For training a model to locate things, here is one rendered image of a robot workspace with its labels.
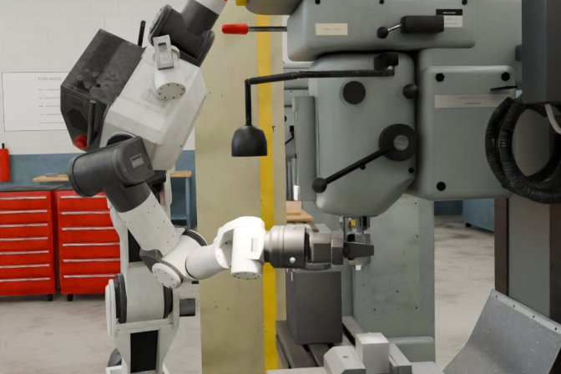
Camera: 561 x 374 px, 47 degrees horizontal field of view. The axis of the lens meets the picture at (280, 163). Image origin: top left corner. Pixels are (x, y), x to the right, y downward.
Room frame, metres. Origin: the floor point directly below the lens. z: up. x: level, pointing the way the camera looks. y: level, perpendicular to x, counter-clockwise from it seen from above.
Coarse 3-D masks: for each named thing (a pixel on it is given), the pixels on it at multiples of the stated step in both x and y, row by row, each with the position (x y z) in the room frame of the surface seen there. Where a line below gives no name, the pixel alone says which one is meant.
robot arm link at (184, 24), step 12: (192, 0) 1.65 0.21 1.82; (192, 12) 1.65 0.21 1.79; (204, 12) 1.65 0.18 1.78; (168, 24) 1.63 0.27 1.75; (180, 24) 1.65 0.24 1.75; (192, 24) 1.65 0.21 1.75; (204, 24) 1.66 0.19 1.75; (180, 36) 1.65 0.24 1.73; (192, 36) 1.66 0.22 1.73; (204, 36) 1.67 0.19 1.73; (180, 48) 1.67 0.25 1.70; (192, 48) 1.67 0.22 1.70
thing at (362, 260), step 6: (348, 240) 1.31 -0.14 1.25; (354, 240) 1.30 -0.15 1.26; (360, 240) 1.30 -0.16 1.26; (366, 240) 1.30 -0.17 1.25; (348, 258) 1.32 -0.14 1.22; (354, 258) 1.30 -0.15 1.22; (360, 258) 1.30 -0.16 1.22; (366, 258) 1.30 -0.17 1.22; (354, 264) 1.30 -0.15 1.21; (360, 264) 1.30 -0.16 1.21; (366, 264) 1.30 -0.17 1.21
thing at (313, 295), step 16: (288, 272) 1.76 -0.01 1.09; (304, 272) 1.63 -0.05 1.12; (320, 272) 1.63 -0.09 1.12; (336, 272) 1.64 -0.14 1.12; (288, 288) 1.77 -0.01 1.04; (304, 288) 1.63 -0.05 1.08; (320, 288) 1.63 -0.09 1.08; (336, 288) 1.64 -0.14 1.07; (288, 304) 1.78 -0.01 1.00; (304, 304) 1.63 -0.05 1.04; (320, 304) 1.63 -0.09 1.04; (336, 304) 1.64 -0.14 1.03; (288, 320) 1.79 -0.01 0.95; (304, 320) 1.63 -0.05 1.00; (320, 320) 1.63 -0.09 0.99; (336, 320) 1.64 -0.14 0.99; (304, 336) 1.63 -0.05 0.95; (320, 336) 1.63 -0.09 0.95; (336, 336) 1.64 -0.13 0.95
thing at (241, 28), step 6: (228, 24) 1.38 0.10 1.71; (234, 24) 1.38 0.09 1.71; (240, 24) 1.38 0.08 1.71; (222, 30) 1.38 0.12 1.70; (228, 30) 1.38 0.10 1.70; (234, 30) 1.38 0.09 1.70; (240, 30) 1.38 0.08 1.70; (246, 30) 1.38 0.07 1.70; (252, 30) 1.39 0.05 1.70; (258, 30) 1.39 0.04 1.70; (264, 30) 1.39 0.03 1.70; (270, 30) 1.40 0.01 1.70; (276, 30) 1.40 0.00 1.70; (282, 30) 1.40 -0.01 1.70
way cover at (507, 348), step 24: (504, 312) 1.43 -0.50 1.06; (528, 312) 1.35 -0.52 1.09; (480, 336) 1.48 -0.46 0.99; (504, 336) 1.39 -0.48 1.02; (528, 336) 1.31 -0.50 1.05; (552, 336) 1.25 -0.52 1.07; (456, 360) 1.50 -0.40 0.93; (480, 360) 1.43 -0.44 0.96; (504, 360) 1.35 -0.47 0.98; (528, 360) 1.28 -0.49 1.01; (552, 360) 1.21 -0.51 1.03
